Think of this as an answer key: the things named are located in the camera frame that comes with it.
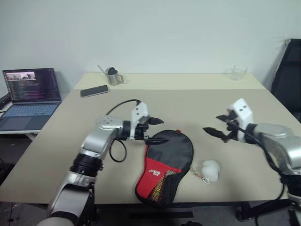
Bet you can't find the small black box device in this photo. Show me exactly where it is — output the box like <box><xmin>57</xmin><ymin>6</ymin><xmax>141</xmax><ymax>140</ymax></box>
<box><xmin>0</xmin><ymin>94</ymin><xmax>11</xmax><ymax>112</ymax></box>

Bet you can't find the black smartphone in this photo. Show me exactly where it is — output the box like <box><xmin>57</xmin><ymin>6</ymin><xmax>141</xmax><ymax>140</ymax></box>
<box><xmin>80</xmin><ymin>85</ymin><xmax>110</xmax><ymax>98</ymax></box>

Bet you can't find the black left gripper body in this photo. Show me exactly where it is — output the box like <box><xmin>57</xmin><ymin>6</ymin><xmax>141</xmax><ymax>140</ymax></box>
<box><xmin>135</xmin><ymin>116</ymin><xmax>151</xmax><ymax>142</ymax></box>

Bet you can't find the white pompom keychain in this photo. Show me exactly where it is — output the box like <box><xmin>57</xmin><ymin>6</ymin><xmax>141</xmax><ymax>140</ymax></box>
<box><xmin>190</xmin><ymin>160</ymin><xmax>222</xmax><ymax>185</ymax></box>

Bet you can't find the black office chair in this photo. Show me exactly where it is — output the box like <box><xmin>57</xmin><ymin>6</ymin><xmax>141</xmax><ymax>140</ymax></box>
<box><xmin>270</xmin><ymin>38</ymin><xmax>301</xmax><ymax>123</ymax></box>

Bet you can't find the black table frame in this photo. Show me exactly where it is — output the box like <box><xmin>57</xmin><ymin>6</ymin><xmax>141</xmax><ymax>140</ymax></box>
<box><xmin>94</xmin><ymin>199</ymin><xmax>293</xmax><ymax>223</ymax></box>

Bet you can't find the open laptop computer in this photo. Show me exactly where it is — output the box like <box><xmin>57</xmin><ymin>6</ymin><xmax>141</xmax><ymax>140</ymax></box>
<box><xmin>0</xmin><ymin>68</ymin><xmax>63</xmax><ymax>131</ymax></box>

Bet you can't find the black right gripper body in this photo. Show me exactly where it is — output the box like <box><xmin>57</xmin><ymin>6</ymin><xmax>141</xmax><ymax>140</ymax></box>
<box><xmin>224</xmin><ymin>110</ymin><xmax>241</xmax><ymax>142</ymax></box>

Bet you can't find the clear glass cup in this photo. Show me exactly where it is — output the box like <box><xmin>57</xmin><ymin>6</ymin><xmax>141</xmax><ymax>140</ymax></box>
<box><xmin>226</xmin><ymin>65</ymin><xmax>248</xmax><ymax>81</ymax></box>

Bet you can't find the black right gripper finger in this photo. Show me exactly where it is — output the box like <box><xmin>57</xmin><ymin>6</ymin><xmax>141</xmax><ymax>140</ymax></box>
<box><xmin>215</xmin><ymin>113</ymin><xmax>233</xmax><ymax>123</ymax></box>
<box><xmin>203</xmin><ymin>127</ymin><xmax>230</xmax><ymax>143</ymax></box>

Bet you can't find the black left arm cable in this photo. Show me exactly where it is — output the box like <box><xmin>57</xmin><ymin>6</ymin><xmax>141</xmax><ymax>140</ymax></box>
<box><xmin>106</xmin><ymin>99</ymin><xmax>142</xmax><ymax>163</ymax></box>

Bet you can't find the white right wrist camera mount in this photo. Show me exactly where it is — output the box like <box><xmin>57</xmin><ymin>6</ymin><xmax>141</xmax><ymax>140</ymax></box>
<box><xmin>226</xmin><ymin>98</ymin><xmax>254</xmax><ymax>142</ymax></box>

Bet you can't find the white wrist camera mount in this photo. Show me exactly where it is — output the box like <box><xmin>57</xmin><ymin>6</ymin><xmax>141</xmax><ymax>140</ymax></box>
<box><xmin>130</xmin><ymin>101</ymin><xmax>151</xmax><ymax>139</ymax></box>
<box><xmin>226</xmin><ymin>98</ymin><xmax>254</xmax><ymax>142</ymax></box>

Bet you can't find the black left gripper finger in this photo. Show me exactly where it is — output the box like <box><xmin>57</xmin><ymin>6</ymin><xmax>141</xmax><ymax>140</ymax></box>
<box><xmin>147</xmin><ymin>116</ymin><xmax>165</xmax><ymax>126</ymax></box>
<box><xmin>143</xmin><ymin>137</ymin><xmax>169</xmax><ymax>145</ymax></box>

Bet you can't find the white side desk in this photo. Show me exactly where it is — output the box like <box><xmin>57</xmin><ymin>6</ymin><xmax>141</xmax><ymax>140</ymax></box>
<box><xmin>0</xmin><ymin>128</ymin><xmax>44</xmax><ymax>142</ymax></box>

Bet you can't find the black and red paddle case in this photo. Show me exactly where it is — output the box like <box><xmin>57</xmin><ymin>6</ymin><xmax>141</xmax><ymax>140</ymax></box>
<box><xmin>135</xmin><ymin>129</ymin><xmax>195</xmax><ymax>209</ymax></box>

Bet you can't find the steel pitcher cup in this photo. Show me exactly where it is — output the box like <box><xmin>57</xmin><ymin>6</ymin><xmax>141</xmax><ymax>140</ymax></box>
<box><xmin>105</xmin><ymin>67</ymin><xmax>124</xmax><ymax>86</ymax></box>

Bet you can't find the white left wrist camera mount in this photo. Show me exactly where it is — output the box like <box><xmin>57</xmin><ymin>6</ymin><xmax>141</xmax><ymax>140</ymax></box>
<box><xmin>130</xmin><ymin>101</ymin><xmax>151</xmax><ymax>139</ymax></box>

